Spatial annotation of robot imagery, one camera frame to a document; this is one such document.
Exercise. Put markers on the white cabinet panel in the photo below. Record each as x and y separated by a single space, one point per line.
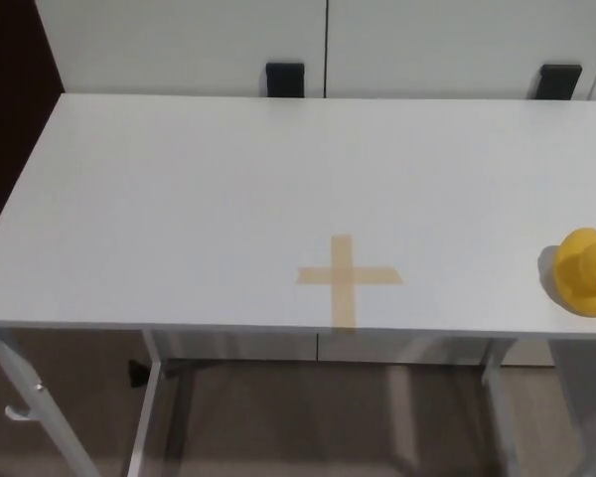
452 40
179 45

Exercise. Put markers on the white desk leg with hook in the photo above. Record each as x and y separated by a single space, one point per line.
44 412

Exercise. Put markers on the black floor foot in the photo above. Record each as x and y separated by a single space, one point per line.
137 373

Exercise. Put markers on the yellow rubber duck toy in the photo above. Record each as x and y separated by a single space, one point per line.
576 270

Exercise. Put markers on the black cabinet bracket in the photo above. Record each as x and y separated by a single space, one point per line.
557 82
285 79

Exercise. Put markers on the dark brown wall panel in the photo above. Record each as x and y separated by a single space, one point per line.
15 99

